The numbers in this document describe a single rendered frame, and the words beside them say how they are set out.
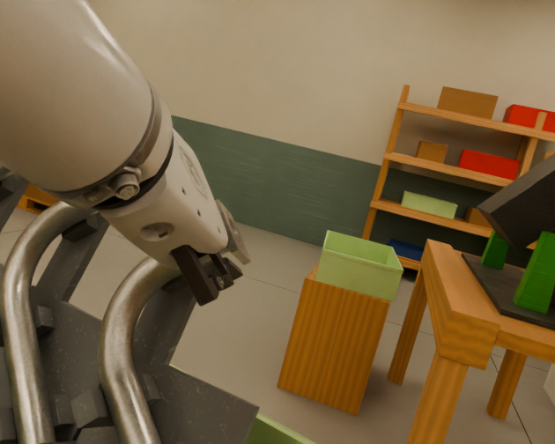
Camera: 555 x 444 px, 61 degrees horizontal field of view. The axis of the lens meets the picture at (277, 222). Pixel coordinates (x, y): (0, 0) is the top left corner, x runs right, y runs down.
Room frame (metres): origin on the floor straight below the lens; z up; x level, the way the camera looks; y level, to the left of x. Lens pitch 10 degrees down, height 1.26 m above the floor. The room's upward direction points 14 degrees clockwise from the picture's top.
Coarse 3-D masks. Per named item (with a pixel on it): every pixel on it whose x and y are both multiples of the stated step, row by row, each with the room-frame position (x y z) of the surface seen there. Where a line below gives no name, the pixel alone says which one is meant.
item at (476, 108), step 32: (448, 96) 5.57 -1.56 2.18; (480, 96) 5.47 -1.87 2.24; (512, 128) 5.27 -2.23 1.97; (544, 128) 5.30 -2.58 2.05; (384, 160) 5.59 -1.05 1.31; (416, 160) 5.47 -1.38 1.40; (480, 160) 5.42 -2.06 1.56; (512, 160) 5.32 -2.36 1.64; (448, 224) 5.35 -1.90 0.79; (480, 224) 5.39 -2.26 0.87; (416, 256) 5.50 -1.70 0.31
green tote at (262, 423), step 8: (256, 416) 0.48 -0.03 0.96; (264, 416) 0.48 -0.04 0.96; (256, 424) 0.48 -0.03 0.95; (264, 424) 0.47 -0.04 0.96; (272, 424) 0.47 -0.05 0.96; (280, 424) 0.48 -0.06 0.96; (256, 432) 0.48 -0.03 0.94; (264, 432) 0.47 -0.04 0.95; (272, 432) 0.47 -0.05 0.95; (280, 432) 0.46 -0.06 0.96; (288, 432) 0.47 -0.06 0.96; (248, 440) 0.48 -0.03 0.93; (256, 440) 0.48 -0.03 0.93; (264, 440) 0.47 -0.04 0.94; (272, 440) 0.47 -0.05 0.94; (280, 440) 0.46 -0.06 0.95; (288, 440) 0.46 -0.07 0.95; (296, 440) 0.46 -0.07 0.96; (304, 440) 0.46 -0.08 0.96
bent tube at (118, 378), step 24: (240, 240) 0.43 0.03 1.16; (144, 264) 0.41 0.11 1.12; (120, 288) 0.41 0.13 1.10; (144, 288) 0.41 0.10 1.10; (120, 312) 0.40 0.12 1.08; (120, 336) 0.39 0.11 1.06; (120, 360) 0.38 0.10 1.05; (120, 384) 0.36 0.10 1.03; (120, 408) 0.35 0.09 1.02; (144, 408) 0.36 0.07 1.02; (120, 432) 0.34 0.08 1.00; (144, 432) 0.34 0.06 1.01
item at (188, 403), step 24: (168, 288) 0.43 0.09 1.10; (144, 312) 0.44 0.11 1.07; (168, 312) 0.44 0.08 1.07; (144, 336) 0.43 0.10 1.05; (168, 336) 0.42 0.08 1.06; (144, 360) 0.42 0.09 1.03; (168, 360) 0.42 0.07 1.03; (168, 384) 0.40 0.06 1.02; (192, 384) 0.40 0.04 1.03; (168, 408) 0.39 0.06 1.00; (192, 408) 0.39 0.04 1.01; (216, 408) 0.38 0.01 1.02; (240, 408) 0.38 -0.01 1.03; (96, 432) 0.39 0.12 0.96; (168, 432) 0.38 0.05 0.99; (192, 432) 0.38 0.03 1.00; (216, 432) 0.37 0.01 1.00; (240, 432) 0.37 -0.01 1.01
